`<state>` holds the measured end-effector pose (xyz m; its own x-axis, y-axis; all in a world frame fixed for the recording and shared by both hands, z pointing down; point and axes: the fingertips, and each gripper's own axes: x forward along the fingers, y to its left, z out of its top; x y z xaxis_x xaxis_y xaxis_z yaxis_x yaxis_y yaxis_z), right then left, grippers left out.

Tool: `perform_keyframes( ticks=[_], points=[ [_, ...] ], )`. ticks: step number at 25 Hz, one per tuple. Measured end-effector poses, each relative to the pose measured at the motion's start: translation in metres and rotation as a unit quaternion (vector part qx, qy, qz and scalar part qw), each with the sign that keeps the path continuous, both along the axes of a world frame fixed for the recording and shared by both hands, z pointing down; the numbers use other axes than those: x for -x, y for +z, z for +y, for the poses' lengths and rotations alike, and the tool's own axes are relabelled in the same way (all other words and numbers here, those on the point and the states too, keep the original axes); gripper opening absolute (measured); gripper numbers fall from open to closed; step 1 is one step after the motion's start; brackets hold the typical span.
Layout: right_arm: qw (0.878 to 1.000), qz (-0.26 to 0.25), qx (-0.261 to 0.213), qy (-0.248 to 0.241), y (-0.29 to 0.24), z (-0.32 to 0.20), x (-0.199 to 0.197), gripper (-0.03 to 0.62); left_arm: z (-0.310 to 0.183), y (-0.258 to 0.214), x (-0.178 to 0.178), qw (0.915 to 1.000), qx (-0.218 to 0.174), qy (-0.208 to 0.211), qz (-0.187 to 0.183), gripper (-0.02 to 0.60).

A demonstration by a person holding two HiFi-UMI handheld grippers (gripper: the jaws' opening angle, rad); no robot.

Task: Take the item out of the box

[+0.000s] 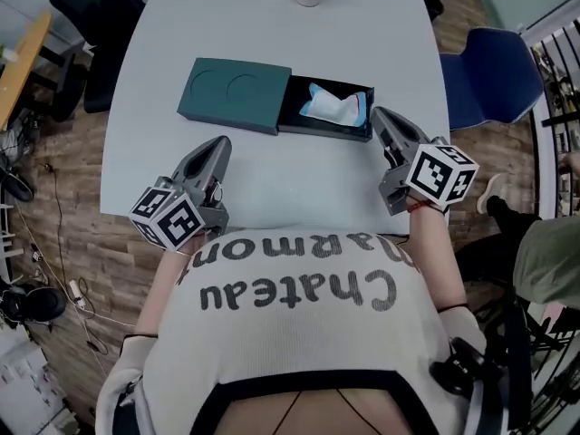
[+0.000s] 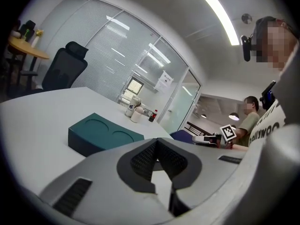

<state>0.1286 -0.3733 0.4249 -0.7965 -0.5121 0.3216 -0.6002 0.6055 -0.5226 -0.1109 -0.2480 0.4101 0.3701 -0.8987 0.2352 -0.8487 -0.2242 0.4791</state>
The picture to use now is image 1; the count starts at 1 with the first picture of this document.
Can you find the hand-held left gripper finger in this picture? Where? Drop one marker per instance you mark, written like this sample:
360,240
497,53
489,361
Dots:
201,180
224,161

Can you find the white power strip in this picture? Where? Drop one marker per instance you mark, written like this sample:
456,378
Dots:
77,292

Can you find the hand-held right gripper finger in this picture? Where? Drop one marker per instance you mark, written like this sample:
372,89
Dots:
408,141
383,138

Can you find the dark green sliding drawer box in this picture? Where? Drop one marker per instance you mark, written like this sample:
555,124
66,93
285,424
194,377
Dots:
226,93

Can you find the person's white printed top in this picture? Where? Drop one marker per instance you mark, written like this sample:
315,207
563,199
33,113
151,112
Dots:
294,338

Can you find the white and blue pouch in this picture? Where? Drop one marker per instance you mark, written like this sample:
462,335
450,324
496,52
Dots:
328,107

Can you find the black bag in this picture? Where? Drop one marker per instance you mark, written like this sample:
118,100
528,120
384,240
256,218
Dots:
507,379

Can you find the black hip-mounted device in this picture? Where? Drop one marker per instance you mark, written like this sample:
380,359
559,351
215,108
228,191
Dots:
457,365

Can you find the round wooden side table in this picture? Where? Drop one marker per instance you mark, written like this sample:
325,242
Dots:
22,66

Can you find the black shoe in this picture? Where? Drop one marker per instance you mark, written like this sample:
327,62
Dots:
18,188

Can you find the black metal railing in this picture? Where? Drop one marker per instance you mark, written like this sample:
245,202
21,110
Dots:
555,84

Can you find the black mesh office chair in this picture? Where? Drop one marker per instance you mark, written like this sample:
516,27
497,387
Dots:
99,25

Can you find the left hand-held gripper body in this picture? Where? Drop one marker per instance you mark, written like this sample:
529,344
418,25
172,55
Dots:
176,225

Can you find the person's right forearm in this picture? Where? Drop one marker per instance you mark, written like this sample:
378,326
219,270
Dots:
437,261

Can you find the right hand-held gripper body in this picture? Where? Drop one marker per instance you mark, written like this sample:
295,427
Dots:
439,175

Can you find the blue plastic chair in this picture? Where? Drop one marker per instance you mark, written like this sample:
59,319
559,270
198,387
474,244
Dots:
494,75

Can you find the person's left forearm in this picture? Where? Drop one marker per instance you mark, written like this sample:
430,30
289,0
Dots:
158,288

